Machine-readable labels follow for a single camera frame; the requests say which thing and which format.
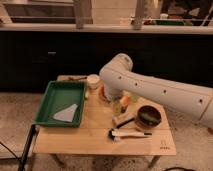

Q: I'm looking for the grey towel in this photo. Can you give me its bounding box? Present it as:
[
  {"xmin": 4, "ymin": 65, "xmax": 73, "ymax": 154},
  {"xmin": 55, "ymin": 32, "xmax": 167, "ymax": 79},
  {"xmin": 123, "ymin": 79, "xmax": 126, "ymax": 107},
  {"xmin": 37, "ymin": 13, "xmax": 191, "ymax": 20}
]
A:
[{"xmin": 53, "ymin": 104, "xmax": 78, "ymax": 122}]

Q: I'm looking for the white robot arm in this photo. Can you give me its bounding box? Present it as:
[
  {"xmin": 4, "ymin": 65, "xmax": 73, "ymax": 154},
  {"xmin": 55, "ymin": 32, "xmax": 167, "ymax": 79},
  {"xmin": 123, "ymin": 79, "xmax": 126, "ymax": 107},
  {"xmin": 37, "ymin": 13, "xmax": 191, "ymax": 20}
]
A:
[{"xmin": 99, "ymin": 53, "xmax": 213, "ymax": 129}]

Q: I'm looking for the small dark jar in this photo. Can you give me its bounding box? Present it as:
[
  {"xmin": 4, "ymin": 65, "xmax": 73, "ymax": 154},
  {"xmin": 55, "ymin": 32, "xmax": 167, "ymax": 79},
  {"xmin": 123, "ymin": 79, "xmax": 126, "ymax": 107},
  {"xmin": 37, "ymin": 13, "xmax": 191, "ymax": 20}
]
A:
[{"xmin": 121, "ymin": 106, "xmax": 127, "ymax": 113}]

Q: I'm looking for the orange round fruit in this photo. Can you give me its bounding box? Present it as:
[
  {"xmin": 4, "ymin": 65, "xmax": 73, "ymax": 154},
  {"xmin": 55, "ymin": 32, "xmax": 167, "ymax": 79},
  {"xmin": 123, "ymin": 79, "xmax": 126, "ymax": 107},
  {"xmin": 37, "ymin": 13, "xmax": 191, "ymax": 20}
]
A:
[{"xmin": 120, "ymin": 95, "xmax": 130, "ymax": 106}]

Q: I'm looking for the brown bowl with blue sponge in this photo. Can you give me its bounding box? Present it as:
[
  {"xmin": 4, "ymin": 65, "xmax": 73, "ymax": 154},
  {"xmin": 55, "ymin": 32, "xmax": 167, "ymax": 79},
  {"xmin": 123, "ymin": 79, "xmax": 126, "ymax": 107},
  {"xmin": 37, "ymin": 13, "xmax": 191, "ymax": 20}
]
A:
[{"xmin": 98, "ymin": 85, "xmax": 110, "ymax": 103}]

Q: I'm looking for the light green cup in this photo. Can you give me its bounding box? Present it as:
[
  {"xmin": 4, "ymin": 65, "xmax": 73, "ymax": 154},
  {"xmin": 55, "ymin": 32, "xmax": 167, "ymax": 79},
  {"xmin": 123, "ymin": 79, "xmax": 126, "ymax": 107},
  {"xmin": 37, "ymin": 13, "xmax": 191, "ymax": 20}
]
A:
[{"xmin": 131, "ymin": 94, "xmax": 139, "ymax": 103}]

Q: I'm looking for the wooden folding table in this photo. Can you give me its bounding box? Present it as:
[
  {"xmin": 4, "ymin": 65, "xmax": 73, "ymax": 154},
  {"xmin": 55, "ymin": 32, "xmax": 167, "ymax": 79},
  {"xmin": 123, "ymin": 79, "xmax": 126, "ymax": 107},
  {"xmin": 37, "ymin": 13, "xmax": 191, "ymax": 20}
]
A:
[{"xmin": 32, "ymin": 75, "xmax": 178, "ymax": 169}]

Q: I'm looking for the dark brown bowl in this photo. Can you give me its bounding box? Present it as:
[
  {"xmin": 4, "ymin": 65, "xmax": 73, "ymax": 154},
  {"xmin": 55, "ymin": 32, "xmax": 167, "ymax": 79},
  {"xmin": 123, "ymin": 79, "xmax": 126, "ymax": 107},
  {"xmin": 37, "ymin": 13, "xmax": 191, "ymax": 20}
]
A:
[{"xmin": 136, "ymin": 105, "xmax": 162, "ymax": 128}]

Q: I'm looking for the white cup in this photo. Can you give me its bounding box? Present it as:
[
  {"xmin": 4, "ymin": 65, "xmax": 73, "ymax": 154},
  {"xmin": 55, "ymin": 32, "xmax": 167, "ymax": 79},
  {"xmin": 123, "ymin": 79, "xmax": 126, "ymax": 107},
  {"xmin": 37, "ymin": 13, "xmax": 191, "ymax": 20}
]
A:
[{"xmin": 87, "ymin": 74, "xmax": 100, "ymax": 89}]

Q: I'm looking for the green vegetable in bowl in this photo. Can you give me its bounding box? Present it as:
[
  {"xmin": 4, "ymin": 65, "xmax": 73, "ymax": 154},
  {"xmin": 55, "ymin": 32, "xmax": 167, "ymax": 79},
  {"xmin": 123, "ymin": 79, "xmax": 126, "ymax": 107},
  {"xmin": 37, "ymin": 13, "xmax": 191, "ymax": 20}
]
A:
[{"xmin": 141, "ymin": 113, "xmax": 160, "ymax": 125}]

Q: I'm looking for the green plastic tray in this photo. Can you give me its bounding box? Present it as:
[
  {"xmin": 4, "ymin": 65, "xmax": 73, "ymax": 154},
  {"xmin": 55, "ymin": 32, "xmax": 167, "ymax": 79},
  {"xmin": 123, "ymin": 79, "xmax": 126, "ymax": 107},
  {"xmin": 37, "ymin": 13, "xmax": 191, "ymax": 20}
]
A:
[{"xmin": 34, "ymin": 81, "xmax": 86, "ymax": 127}]

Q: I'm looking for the black stand pole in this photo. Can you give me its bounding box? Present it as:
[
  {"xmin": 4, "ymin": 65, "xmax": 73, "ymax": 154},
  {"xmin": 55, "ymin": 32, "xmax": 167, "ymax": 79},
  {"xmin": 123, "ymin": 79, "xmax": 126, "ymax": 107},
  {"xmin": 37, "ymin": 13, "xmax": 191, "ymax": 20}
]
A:
[{"xmin": 18, "ymin": 124, "xmax": 36, "ymax": 171}]

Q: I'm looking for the wooden block with black handle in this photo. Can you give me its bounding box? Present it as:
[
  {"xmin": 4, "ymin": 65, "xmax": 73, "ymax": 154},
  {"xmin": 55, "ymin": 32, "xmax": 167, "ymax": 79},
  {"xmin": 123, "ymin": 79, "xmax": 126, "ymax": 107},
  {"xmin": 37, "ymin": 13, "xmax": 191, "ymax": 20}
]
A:
[{"xmin": 112, "ymin": 114, "xmax": 134, "ymax": 129}]

